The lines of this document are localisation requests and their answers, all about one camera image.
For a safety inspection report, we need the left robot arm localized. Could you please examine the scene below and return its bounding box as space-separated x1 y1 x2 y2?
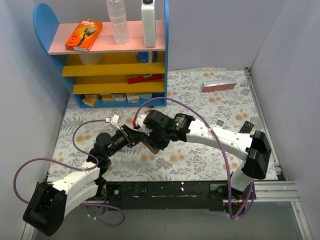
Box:
22 125 151 236

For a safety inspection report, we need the silver red long box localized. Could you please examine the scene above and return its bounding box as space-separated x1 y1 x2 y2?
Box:
201 78 237 92

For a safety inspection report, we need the purple cable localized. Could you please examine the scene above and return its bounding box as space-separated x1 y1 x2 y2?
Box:
13 118 125 227
134 96 256 220

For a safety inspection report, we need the floral table mat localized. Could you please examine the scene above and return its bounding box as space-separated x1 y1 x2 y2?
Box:
47 70 264 182

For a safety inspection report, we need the clear plastic bottle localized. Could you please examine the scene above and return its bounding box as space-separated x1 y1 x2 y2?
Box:
106 0 130 44

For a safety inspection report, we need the small boxes row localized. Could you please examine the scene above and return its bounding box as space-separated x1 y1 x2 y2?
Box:
82 92 165 108

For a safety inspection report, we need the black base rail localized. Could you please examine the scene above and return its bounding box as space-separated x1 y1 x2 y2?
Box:
106 180 228 211

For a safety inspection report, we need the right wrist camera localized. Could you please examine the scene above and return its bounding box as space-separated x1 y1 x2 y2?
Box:
133 114 152 136

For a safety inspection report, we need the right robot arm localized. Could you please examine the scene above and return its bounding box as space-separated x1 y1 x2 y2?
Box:
136 110 272 192

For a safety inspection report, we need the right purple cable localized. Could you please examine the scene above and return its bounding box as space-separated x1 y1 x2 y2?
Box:
134 96 256 220

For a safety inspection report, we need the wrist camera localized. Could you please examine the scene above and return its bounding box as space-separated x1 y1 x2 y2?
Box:
133 114 152 136
104 114 122 131

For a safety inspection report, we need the blue can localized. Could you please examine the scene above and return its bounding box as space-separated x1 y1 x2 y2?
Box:
135 51 158 63

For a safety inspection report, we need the white cup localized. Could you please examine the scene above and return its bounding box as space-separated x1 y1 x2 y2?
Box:
79 53 104 66

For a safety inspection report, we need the orange razor box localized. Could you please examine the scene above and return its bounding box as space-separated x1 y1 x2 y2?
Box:
64 19 103 53

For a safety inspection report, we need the black remote control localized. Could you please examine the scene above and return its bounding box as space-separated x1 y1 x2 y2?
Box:
239 120 255 134

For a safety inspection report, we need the white plastic bottle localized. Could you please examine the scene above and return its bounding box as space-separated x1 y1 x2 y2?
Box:
141 0 156 48

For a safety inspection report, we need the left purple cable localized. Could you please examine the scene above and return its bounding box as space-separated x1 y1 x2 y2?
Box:
13 118 125 227

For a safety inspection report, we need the white grey remote control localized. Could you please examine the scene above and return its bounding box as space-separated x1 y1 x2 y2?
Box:
214 119 225 129

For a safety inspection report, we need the red box on shelf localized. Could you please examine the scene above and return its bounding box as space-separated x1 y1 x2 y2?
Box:
125 73 163 85

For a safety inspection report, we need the blue shelf unit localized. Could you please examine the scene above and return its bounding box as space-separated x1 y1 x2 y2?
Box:
32 0 170 108

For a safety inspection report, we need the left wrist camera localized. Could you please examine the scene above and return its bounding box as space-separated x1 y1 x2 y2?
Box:
104 114 122 131

